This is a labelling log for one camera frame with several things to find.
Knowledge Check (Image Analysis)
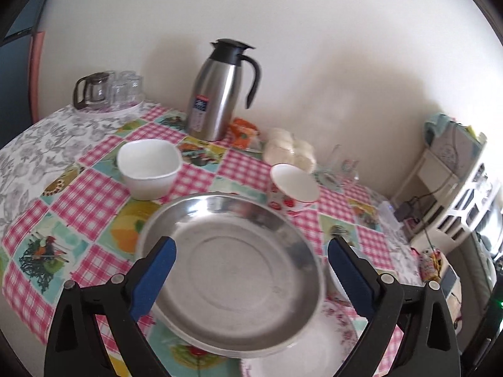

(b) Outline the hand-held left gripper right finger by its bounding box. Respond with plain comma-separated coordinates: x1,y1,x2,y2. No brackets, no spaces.
327,236,461,377

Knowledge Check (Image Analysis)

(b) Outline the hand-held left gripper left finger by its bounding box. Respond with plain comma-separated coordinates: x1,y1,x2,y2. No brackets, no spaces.
44,236,177,377

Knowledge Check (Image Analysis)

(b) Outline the stainless steel plate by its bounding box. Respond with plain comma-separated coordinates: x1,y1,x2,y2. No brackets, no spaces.
135,193,327,359

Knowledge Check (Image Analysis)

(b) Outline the pink floral rim plate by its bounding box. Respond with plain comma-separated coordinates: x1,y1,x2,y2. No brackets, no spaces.
240,243,394,377

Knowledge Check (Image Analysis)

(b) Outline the strawberry print bowl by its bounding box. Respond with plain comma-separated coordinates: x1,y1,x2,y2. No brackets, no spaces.
268,164,321,213

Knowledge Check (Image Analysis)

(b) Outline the white square bowl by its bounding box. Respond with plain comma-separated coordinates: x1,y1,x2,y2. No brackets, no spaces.
117,139,183,201

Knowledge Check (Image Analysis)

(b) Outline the white plastic box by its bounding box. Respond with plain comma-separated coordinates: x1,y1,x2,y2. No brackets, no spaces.
377,200,397,224

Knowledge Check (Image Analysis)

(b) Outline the colourful snack packet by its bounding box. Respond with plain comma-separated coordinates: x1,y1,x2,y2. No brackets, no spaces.
418,249,443,281

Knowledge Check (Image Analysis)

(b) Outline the black charger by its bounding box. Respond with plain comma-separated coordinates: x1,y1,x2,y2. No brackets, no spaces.
395,200,419,221

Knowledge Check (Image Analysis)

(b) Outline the pink checked tablecloth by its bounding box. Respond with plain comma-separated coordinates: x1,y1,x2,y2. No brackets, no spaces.
0,102,429,377

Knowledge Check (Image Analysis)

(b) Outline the plain glass mug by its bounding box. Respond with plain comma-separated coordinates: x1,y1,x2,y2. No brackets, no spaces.
316,159,360,189

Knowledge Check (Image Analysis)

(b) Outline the white shelf rack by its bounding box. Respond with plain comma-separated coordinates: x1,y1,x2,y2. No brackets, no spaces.
391,141,503,252

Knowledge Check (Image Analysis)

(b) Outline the bag of steamed buns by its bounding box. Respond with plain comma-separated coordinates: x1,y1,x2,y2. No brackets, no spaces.
263,128,317,173

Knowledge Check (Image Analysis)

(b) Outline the orange snack packet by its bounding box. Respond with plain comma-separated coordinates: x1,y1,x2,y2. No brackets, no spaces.
230,118,262,152

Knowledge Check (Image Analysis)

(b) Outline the white round tray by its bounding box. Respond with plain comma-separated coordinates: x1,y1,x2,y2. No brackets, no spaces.
75,100,146,117

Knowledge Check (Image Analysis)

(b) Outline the grey printed box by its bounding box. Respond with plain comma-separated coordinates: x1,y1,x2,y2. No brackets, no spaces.
424,120,488,173

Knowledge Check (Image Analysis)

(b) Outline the teal cloth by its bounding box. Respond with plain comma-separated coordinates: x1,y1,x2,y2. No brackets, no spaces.
425,113,452,132

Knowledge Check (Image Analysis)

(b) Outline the stainless steel thermos jug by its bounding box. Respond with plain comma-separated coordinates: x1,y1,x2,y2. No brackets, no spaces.
186,38,262,142

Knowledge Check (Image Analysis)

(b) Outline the glass teapot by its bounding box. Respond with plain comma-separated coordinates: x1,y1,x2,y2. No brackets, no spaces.
73,71,114,111

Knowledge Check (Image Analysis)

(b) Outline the blue door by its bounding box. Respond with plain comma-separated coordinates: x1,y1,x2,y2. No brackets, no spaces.
0,8,48,122

